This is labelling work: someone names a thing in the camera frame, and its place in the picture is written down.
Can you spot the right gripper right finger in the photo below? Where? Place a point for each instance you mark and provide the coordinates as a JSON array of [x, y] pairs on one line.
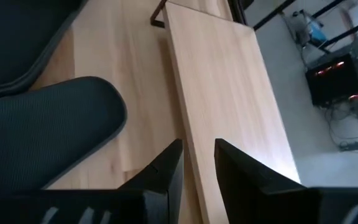
[[247, 186]]

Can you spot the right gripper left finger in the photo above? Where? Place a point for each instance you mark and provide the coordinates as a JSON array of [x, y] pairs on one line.
[[166, 174]]

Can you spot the wooden shelf with black legs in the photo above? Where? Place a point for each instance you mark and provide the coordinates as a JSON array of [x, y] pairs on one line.
[[228, 93]]

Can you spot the black computer with red lights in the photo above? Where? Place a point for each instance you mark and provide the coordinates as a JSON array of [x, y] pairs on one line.
[[331, 84]]

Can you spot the blue and grey device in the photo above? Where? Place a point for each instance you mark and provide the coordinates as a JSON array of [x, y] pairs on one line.
[[314, 29]]

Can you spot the black metal rack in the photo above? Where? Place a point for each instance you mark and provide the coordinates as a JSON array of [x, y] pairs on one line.
[[346, 31]]

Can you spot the black metal table frame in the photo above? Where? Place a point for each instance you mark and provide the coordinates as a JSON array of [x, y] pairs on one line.
[[237, 11]]

